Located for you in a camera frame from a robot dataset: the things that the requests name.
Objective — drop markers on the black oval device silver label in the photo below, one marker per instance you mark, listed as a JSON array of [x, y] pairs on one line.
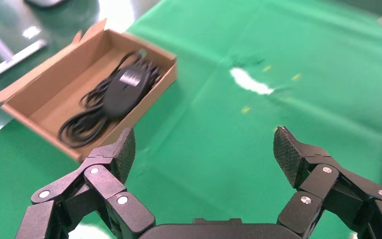
[[125, 95]]

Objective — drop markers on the open brown cardboard box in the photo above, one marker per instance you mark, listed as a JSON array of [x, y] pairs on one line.
[[46, 102]]

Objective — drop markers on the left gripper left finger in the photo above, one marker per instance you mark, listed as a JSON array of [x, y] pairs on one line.
[[102, 184]]

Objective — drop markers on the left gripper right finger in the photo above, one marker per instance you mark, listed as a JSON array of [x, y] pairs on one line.
[[319, 183]]

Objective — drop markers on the green table cloth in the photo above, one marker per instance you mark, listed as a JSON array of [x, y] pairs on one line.
[[243, 132]]

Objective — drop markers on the white standing table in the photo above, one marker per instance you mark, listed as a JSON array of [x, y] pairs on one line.
[[13, 61]]

